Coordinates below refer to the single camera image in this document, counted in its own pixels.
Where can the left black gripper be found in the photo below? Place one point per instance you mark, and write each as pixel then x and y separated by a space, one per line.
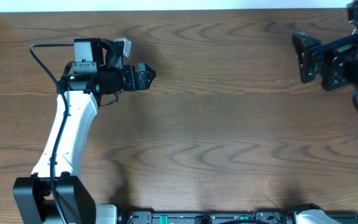
pixel 143 84

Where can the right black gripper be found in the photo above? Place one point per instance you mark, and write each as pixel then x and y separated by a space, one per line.
pixel 337 53

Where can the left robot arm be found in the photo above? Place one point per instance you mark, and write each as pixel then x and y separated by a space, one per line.
pixel 54 193

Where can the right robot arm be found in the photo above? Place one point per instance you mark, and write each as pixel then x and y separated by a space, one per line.
pixel 351 69

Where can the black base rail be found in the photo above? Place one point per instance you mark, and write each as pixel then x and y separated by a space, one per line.
pixel 147 217

